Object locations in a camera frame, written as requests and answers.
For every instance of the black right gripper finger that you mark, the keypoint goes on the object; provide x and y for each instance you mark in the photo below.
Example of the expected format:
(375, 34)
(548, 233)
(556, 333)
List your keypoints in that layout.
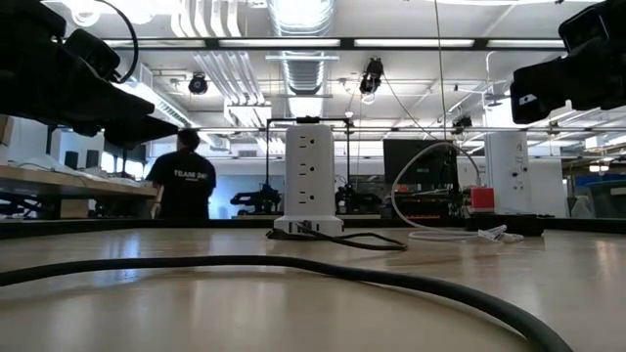
(543, 93)

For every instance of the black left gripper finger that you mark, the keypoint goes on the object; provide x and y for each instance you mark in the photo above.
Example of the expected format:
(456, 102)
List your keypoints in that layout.
(112, 107)
(142, 132)

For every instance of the red and white charger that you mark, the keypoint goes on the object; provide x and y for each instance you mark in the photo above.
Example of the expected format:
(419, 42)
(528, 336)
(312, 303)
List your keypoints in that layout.
(483, 199)

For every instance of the black background robot arm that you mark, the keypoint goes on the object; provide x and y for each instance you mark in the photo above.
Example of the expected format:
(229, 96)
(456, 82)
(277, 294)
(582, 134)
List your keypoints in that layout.
(256, 198)
(359, 200)

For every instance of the black speaker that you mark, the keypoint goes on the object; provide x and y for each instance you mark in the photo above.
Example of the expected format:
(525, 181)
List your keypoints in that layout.
(93, 160)
(71, 159)

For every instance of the person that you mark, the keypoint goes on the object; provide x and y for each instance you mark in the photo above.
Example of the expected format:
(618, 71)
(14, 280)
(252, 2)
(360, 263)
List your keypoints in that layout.
(183, 181)

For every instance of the black ceiling spotlight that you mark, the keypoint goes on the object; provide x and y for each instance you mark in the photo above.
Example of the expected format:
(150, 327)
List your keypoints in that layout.
(198, 83)

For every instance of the cardboard box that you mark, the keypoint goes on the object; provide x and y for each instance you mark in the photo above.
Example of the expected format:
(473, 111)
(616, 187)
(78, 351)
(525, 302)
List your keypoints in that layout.
(5, 132)

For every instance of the blue plastic bin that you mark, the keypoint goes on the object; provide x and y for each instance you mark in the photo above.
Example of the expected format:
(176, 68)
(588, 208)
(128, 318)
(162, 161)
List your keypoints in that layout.
(604, 193)

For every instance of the black monitor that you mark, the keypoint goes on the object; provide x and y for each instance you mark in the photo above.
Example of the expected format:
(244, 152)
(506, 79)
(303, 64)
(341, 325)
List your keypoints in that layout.
(425, 171)

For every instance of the white tower power strip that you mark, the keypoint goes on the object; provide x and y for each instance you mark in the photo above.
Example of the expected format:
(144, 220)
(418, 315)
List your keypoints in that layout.
(309, 181)

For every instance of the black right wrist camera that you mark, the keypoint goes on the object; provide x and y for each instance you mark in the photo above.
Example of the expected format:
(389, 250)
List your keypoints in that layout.
(584, 27)

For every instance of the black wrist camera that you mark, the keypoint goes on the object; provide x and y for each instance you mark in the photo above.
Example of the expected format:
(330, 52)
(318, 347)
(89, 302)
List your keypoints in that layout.
(584, 27)
(93, 54)

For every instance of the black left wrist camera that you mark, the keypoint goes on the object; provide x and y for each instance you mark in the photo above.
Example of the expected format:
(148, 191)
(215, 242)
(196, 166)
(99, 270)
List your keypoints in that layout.
(93, 54)

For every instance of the wooden workbench with metal frame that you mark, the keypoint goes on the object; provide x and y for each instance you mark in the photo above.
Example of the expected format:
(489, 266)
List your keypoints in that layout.
(73, 183)

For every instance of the black table frame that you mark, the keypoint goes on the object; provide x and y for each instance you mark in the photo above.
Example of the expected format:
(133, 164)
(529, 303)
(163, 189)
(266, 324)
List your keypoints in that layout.
(98, 226)

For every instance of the black overhead camera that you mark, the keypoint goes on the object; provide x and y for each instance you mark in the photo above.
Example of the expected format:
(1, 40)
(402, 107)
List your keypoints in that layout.
(371, 75)

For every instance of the black overhead frame beam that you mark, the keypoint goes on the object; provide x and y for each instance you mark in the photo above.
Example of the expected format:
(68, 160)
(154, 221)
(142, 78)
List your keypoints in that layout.
(346, 43)

